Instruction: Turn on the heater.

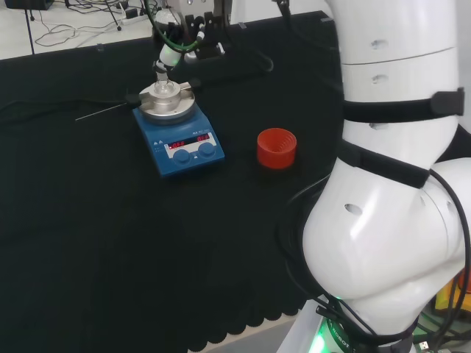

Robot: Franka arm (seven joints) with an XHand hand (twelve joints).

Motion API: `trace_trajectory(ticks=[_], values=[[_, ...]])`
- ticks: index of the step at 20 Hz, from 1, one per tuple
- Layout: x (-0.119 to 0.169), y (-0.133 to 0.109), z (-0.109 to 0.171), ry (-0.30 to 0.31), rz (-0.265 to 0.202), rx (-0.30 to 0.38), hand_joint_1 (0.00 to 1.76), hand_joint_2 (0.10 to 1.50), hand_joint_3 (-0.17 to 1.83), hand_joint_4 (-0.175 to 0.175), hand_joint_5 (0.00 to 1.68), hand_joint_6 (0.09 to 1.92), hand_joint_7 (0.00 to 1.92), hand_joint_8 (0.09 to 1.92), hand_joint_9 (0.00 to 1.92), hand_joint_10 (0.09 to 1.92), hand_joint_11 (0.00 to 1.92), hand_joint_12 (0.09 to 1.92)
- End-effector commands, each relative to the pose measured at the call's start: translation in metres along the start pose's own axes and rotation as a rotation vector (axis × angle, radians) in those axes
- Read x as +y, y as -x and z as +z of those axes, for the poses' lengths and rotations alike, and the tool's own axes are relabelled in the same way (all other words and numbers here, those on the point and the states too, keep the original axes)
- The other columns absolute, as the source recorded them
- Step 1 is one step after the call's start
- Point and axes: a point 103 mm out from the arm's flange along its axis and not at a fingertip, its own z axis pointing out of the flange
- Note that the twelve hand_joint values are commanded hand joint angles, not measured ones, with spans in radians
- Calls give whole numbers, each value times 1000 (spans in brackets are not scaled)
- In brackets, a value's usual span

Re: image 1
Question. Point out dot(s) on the black bench cloth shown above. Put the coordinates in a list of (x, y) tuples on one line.
[(110, 239)]

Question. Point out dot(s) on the white power strip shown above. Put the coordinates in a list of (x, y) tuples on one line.
[(130, 15)]

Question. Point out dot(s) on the yellow stop button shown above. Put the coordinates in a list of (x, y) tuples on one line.
[(447, 298)]

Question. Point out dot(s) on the thin metal probe rod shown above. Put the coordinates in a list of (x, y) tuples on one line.
[(103, 112)]

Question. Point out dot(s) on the clear round-bottom glass flask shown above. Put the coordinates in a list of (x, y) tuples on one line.
[(163, 89)]

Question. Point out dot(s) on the silver usb plug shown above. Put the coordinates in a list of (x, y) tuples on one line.
[(425, 345)]

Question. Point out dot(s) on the red ribbed plastic cup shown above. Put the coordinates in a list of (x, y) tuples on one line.
[(272, 156)]

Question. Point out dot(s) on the heater with blue base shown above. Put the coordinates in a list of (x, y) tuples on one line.
[(173, 165)]

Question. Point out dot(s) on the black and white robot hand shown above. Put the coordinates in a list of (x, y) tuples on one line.
[(209, 36)]

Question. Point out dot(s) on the black tripod leg with foot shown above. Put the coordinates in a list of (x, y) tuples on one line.
[(114, 18)]

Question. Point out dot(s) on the black box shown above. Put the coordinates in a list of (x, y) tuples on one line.
[(25, 3)]

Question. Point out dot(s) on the thin black tripod leg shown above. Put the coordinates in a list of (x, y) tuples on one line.
[(30, 33)]

